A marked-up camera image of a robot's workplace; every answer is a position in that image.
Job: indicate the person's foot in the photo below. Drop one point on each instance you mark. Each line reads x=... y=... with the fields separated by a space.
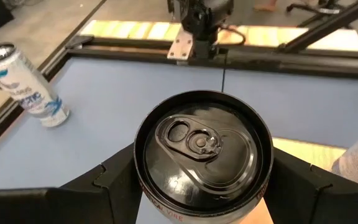
x=264 y=6

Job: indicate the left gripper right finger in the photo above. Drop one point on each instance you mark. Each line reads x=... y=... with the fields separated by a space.
x=291 y=193

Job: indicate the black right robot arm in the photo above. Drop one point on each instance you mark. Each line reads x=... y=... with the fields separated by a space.
x=204 y=18

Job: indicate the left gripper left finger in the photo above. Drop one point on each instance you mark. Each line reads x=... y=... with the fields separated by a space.
x=120 y=186

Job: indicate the black chair base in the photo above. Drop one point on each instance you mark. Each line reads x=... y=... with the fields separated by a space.
x=309 y=7

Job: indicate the light wooden board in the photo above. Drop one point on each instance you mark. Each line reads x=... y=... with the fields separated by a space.
x=306 y=152

